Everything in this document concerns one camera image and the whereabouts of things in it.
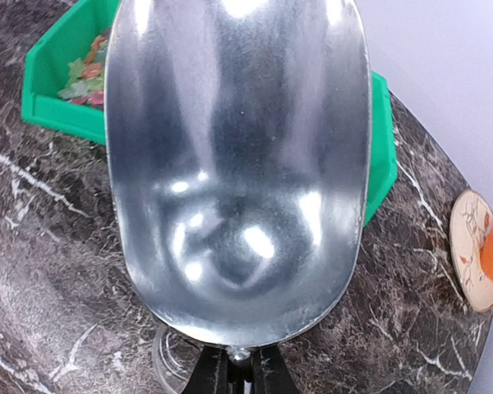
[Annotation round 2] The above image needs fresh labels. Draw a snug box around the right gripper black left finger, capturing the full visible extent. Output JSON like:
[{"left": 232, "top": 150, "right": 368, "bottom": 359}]
[{"left": 184, "top": 346, "right": 229, "bottom": 394}]

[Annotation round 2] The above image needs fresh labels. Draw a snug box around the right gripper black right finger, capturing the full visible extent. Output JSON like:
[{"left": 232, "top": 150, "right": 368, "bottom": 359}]
[{"left": 251, "top": 345, "right": 298, "bottom": 394}]

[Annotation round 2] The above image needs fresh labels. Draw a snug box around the metal scoop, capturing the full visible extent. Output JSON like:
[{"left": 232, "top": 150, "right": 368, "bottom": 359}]
[{"left": 104, "top": 1, "right": 372, "bottom": 353}]

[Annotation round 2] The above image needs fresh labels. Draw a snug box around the green bin with popsicle candies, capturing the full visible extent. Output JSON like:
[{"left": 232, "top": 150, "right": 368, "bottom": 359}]
[{"left": 364, "top": 72, "right": 398, "bottom": 226}]

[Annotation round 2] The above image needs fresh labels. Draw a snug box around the green bin with star candies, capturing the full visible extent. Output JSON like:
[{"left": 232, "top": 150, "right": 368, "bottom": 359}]
[{"left": 21, "top": 1, "right": 119, "bottom": 145}]

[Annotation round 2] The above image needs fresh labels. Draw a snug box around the clear plastic cup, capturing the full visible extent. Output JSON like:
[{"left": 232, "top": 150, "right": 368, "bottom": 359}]
[{"left": 151, "top": 325, "right": 202, "bottom": 393}]

